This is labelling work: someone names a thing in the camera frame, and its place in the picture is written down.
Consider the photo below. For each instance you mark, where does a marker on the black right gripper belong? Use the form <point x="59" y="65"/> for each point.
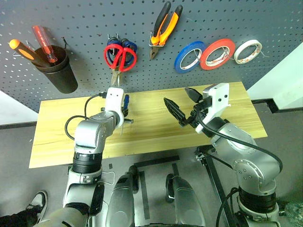
<point x="198" y="114"/>

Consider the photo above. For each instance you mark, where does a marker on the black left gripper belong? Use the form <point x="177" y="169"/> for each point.
<point x="123" y="111"/>

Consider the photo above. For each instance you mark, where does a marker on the large red tape roll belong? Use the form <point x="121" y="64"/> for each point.
<point x="208" y="55"/>

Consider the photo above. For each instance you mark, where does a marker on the orange and black pliers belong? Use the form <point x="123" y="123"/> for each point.
<point x="166" y="26"/>

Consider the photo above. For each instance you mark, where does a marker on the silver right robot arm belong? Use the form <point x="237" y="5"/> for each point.
<point x="246" y="151"/>

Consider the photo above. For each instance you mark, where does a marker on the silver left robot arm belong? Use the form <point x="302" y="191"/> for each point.
<point x="91" y="132"/>

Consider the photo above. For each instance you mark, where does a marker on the black cup holder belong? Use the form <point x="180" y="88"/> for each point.
<point x="62" y="78"/>

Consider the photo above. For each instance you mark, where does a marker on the blue tape roll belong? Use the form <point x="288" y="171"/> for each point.
<point x="181" y="56"/>

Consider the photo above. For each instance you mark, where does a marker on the white tape roll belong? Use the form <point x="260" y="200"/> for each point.
<point x="240" y="50"/>

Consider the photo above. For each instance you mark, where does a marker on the grey rounded robot leg shell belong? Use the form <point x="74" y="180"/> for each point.
<point x="187" y="201"/>
<point x="120" y="203"/>

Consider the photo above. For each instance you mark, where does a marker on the dark grey perforated pegboard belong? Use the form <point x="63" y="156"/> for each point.
<point x="94" y="19"/>

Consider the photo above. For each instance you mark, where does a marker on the orange and black screwdriver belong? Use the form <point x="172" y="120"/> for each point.
<point x="26" y="53"/>

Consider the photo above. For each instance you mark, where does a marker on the black and white sneaker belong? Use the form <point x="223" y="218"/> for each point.
<point x="39" y="202"/>

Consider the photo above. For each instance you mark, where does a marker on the dark trouser leg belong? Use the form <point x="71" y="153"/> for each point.
<point x="14" y="218"/>

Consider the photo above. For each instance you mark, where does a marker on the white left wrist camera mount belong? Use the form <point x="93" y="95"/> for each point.
<point x="114" y="99"/>

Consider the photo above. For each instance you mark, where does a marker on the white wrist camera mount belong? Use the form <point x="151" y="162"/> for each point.
<point x="219" y="99"/>
<point x="114" y="99"/>

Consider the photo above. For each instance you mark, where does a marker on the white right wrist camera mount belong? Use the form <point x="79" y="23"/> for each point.
<point x="219" y="99"/>

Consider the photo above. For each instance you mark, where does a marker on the black metal table frame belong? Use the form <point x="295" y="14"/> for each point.
<point x="216" y="175"/>

